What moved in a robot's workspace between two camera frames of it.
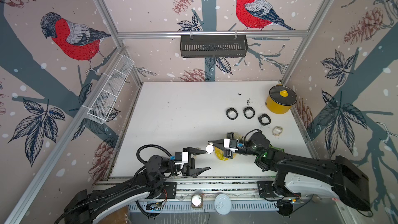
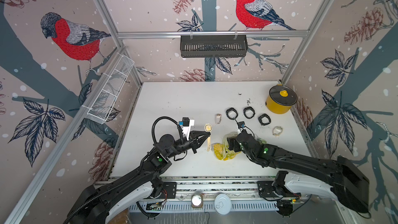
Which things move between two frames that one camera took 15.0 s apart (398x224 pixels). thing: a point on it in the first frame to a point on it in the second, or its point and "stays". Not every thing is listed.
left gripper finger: x=194 y=151 to x=201 y=135
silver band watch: x=210 y=148 to x=218 y=118
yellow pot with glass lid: x=280 y=98 stays
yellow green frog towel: x=219 y=151 stays
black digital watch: x=264 y=120 stays
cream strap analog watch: x=276 y=130 stays
